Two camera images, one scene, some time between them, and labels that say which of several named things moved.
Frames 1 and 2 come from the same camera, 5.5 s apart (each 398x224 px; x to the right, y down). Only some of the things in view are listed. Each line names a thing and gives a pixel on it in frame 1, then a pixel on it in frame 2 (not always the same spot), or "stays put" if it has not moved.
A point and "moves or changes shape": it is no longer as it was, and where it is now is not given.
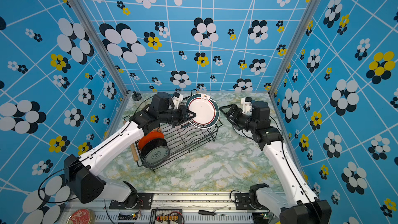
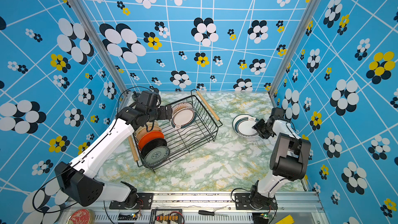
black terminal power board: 167,216 stays put
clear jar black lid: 136,96 stays put
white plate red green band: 207,109 moves or changes shape
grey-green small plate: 156,156 stays put
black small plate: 152,144 stays put
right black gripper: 237,117 -> 258,126
